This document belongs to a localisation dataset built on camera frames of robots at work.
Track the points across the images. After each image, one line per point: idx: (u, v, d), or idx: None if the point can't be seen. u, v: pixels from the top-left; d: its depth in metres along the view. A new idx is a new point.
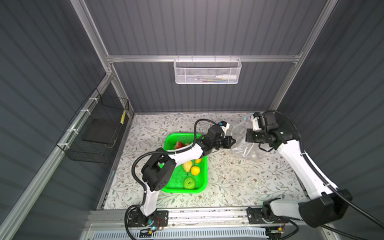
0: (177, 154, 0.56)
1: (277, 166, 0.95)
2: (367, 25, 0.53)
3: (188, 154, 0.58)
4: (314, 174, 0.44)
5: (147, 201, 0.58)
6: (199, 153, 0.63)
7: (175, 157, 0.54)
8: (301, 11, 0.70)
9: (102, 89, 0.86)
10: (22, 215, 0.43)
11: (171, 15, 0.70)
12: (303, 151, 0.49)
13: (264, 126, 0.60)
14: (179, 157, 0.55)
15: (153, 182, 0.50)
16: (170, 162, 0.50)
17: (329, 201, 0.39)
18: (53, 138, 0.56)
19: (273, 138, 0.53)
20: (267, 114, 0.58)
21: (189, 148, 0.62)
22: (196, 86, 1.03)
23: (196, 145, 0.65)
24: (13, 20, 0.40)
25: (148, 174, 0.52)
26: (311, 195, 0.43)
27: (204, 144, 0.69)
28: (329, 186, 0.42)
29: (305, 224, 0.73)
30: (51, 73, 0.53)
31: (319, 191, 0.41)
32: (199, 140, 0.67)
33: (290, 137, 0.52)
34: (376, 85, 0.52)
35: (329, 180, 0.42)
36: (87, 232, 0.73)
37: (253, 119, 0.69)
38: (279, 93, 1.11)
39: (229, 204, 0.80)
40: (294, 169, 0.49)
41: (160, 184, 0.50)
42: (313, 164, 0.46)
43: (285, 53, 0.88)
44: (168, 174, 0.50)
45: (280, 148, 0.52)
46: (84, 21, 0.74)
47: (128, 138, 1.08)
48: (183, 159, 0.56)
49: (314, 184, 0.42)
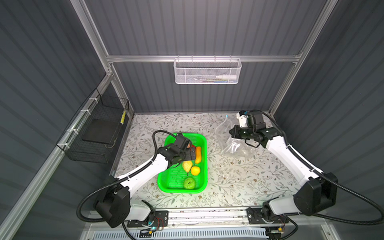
0: (132, 178, 0.46)
1: (277, 166, 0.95)
2: (367, 24, 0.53)
3: (148, 172, 0.50)
4: (300, 162, 0.48)
5: (131, 216, 0.53)
6: (164, 165, 0.55)
7: (128, 184, 0.44)
8: (301, 11, 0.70)
9: (102, 88, 0.86)
10: (21, 215, 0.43)
11: (171, 15, 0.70)
12: (287, 144, 0.54)
13: (253, 125, 0.64)
14: (135, 181, 0.46)
15: (108, 219, 0.42)
16: (121, 192, 0.41)
17: (317, 185, 0.42)
18: (53, 138, 0.56)
19: (261, 137, 0.58)
20: (255, 114, 0.62)
21: (148, 164, 0.52)
22: (196, 86, 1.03)
23: (158, 158, 0.56)
24: (12, 19, 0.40)
25: (100, 210, 0.43)
26: (300, 182, 0.46)
27: (169, 152, 0.60)
28: (314, 171, 0.45)
29: (305, 224, 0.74)
30: (51, 73, 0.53)
31: (306, 176, 0.44)
32: (163, 148, 0.61)
33: (275, 134, 0.57)
34: (376, 85, 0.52)
35: (313, 166, 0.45)
36: (87, 232, 0.73)
37: (239, 117, 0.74)
38: (279, 93, 1.11)
39: (229, 204, 0.80)
40: (283, 162, 0.52)
41: (119, 217, 0.42)
42: (298, 154, 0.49)
43: (285, 53, 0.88)
44: (126, 203, 0.42)
45: (268, 145, 0.57)
46: (84, 21, 0.74)
47: (128, 138, 1.08)
48: (144, 179, 0.48)
49: (301, 171, 0.46)
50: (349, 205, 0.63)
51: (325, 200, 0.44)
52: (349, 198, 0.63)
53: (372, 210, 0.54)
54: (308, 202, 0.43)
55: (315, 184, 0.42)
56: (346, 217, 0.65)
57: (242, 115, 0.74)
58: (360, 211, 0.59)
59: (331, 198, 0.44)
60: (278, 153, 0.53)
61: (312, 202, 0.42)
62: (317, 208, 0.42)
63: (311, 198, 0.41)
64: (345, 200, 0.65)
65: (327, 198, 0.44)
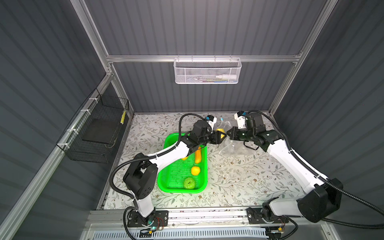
0: (159, 157, 0.52)
1: (277, 166, 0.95)
2: (367, 25, 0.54)
3: (172, 156, 0.54)
4: (304, 168, 0.46)
5: (139, 206, 0.56)
6: (185, 152, 0.60)
7: (156, 162, 0.49)
8: (301, 10, 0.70)
9: (102, 88, 0.86)
10: (21, 215, 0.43)
11: (171, 14, 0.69)
12: (290, 148, 0.52)
13: (253, 128, 0.62)
14: (161, 161, 0.50)
15: (136, 191, 0.47)
16: (151, 168, 0.46)
17: (324, 193, 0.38)
18: (53, 138, 0.56)
19: (261, 141, 0.56)
20: (255, 116, 0.59)
21: (173, 148, 0.58)
22: (196, 86, 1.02)
23: (181, 144, 0.61)
24: (12, 19, 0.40)
25: (129, 182, 0.48)
26: (305, 190, 0.45)
27: (190, 141, 0.65)
28: (319, 177, 0.44)
29: (305, 224, 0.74)
30: (51, 73, 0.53)
31: (312, 184, 0.43)
32: (185, 137, 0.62)
33: (276, 138, 0.55)
34: (376, 85, 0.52)
35: (318, 171, 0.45)
36: (87, 232, 0.73)
37: (238, 118, 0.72)
38: (279, 93, 1.11)
39: (229, 204, 0.80)
40: (285, 167, 0.51)
41: (145, 192, 0.47)
42: (301, 158, 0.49)
43: (285, 53, 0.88)
44: (152, 179, 0.46)
45: (269, 149, 0.54)
46: (84, 21, 0.74)
47: (128, 138, 1.08)
48: (168, 162, 0.53)
49: (306, 178, 0.44)
50: (348, 206, 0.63)
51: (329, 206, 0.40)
52: (349, 198, 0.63)
53: (372, 210, 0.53)
54: (313, 207, 0.42)
55: (321, 191, 0.41)
56: (345, 217, 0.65)
57: (240, 116, 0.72)
58: (359, 212, 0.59)
59: (336, 203, 0.44)
60: (281, 159, 0.51)
61: (317, 208, 0.41)
62: (323, 214, 0.40)
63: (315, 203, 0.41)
64: (345, 200, 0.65)
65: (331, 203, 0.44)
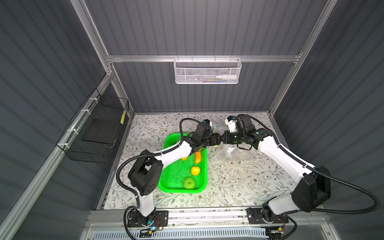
0: (164, 154, 0.53)
1: (277, 166, 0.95)
2: (367, 25, 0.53)
3: (177, 154, 0.56)
4: (293, 159, 0.49)
5: (141, 205, 0.57)
6: (188, 150, 0.61)
7: (162, 158, 0.51)
8: (301, 10, 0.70)
9: (102, 89, 0.86)
10: (22, 215, 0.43)
11: (171, 14, 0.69)
12: (278, 143, 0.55)
13: (243, 129, 0.65)
14: (166, 158, 0.52)
15: (141, 187, 0.48)
16: (156, 164, 0.48)
17: (313, 181, 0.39)
18: (53, 138, 0.56)
19: (252, 139, 0.59)
20: (244, 117, 0.63)
21: (176, 147, 0.59)
22: (196, 86, 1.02)
23: (184, 143, 0.63)
24: (12, 19, 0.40)
25: (133, 179, 0.50)
26: (296, 180, 0.47)
27: (192, 140, 0.67)
28: (307, 166, 0.46)
29: (306, 224, 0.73)
30: (51, 73, 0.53)
31: (300, 173, 0.45)
32: (187, 137, 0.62)
33: (265, 135, 0.58)
34: (376, 85, 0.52)
35: (306, 161, 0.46)
36: (87, 232, 0.73)
37: (228, 122, 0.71)
38: (279, 93, 1.11)
39: (229, 204, 0.80)
40: (276, 162, 0.53)
41: (150, 188, 0.48)
42: (290, 151, 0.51)
43: (285, 53, 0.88)
44: (157, 177, 0.48)
45: (260, 146, 0.57)
46: (84, 20, 0.74)
47: (128, 138, 1.08)
48: (171, 160, 0.54)
49: (295, 168, 0.47)
50: (348, 206, 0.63)
51: (321, 195, 0.45)
52: (350, 199, 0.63)
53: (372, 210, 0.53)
54: (305, 197, 0.43)
55: (310, 180, 0.43)
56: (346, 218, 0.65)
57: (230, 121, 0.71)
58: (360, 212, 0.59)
59: (327, 191, 0.45)
60: (272, 154, 0.54)
61: (309, 197, 0.42)
62: (316, 203, 0.42)
63: (309, 195, 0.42)
64: (345, 200, 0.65)
65: (323, 192, 0.45)
